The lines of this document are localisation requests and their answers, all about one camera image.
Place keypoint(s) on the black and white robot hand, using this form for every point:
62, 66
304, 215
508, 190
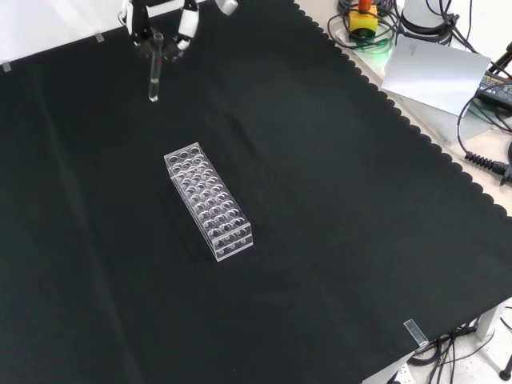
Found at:
138, 32

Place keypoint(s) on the clear glass test tube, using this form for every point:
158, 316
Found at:
155, 76

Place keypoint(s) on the clear plastic test tube rack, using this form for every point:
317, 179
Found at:
210, 200

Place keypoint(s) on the clear tape strip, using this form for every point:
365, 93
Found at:
99, 38
6, 66

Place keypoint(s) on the yellow stop button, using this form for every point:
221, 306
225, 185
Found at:
362, 22

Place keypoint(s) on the black bench cloth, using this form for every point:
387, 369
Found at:
320, 200

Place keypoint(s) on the pale board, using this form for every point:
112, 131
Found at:
434, 72

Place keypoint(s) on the black power adapter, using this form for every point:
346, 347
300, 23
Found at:
496, 86

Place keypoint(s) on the black tripod leg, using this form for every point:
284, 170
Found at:
503, 60

